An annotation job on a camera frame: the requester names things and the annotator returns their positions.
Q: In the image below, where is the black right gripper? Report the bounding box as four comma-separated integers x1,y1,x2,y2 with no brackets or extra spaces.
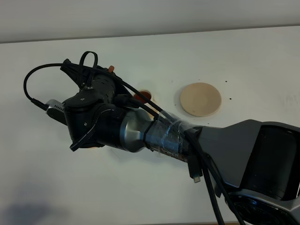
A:
60,59,129,112

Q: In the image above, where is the brown clay teapot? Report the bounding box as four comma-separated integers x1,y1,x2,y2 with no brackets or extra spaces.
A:
108,66,114,73

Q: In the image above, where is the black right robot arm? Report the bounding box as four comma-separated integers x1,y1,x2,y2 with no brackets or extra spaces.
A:
61,60,300,225

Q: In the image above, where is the white teacup near teapot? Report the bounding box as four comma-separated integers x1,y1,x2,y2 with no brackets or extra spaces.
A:
133,90,153,104

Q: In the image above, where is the beige teapot saucer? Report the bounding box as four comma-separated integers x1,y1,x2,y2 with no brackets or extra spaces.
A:
180,82,222,117

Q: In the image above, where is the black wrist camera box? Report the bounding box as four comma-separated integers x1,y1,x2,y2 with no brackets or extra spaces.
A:
46,99,67,125

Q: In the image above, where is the black camera cable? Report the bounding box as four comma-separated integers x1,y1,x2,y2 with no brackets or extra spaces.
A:
23,51,247,225

